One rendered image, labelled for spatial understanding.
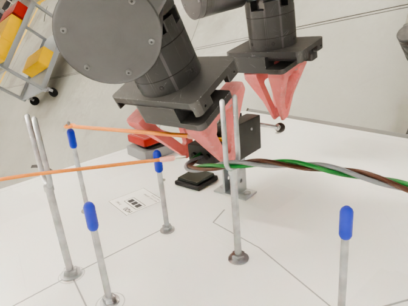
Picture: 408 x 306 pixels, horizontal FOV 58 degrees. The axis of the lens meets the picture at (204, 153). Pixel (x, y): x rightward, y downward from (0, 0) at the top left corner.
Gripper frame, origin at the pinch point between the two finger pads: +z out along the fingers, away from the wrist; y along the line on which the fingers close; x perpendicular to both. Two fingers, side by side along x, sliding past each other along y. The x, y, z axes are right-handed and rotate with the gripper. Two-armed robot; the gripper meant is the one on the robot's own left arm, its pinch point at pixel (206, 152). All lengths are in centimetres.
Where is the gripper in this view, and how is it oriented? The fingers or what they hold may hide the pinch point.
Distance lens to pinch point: 37.4
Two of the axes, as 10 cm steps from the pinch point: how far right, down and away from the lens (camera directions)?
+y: 7.7, 1.5, -6.2
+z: 3.5, 7.1, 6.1
